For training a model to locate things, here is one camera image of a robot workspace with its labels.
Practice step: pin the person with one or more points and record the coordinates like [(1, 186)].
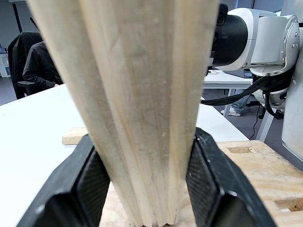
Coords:
[(40, 66), (237, 106)]

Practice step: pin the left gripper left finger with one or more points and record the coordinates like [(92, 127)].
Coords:
[(71, 189)]

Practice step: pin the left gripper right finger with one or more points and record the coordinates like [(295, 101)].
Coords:
[(220, 189)]

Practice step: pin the wooden seat board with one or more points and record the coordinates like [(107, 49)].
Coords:
[(260, 170)]

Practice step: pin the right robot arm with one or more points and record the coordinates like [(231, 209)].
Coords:
[(270, 40)]

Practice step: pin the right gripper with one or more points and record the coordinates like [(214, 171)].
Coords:
[(230, 42)]

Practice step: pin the wooden leg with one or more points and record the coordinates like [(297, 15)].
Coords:
[(142, 94)]

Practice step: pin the black office chair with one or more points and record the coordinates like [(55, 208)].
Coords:
[(16, 59)]

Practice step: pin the wooden bar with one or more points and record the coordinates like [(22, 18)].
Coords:
[(72, 137)]

